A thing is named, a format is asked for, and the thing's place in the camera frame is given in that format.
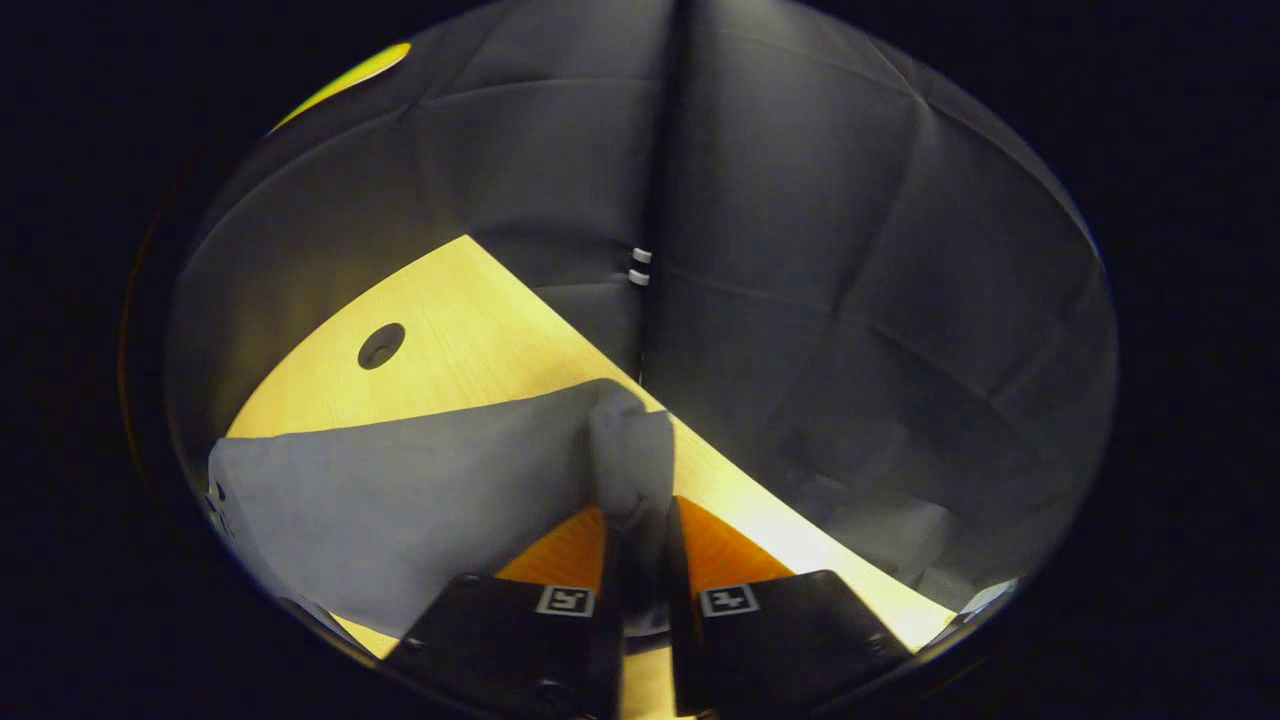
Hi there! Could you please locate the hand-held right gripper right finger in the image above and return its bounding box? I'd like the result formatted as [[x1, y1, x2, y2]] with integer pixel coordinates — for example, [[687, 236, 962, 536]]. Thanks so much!
[[665, 495, 913, 716]]

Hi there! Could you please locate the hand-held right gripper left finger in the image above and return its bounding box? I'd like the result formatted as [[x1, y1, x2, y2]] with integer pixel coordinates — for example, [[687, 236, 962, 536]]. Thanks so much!
[[385, 503, 626, 716]]

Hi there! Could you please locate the grey button shirt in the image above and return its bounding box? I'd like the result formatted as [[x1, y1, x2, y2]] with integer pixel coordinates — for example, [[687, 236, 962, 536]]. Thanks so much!
[[207, 378, 676, 641]]

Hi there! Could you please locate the black backdrop cloth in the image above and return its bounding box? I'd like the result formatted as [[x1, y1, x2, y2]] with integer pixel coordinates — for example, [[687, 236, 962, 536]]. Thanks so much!
[[165, 0, 1116, 641]]

